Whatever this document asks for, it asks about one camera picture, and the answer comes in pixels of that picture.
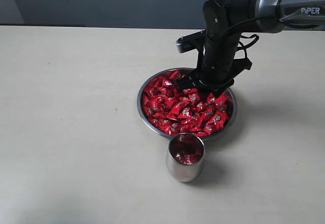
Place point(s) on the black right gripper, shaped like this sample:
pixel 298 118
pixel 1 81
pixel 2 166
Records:
pixel 212 80

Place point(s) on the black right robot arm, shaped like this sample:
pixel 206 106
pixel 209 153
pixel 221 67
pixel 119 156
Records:
pixel 226 22

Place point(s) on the red wrapped candies pile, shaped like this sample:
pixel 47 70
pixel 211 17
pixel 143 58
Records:
pixel 177 112

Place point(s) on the round steel bowl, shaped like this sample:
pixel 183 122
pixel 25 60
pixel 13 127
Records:
pixel 229 112

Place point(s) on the red candies in cup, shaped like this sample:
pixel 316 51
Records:
pixel 187 149

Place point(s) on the shiny steel cup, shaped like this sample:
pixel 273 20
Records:
pixel 183 173

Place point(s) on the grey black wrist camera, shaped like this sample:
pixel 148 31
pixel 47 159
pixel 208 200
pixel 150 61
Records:
pixel 191 42

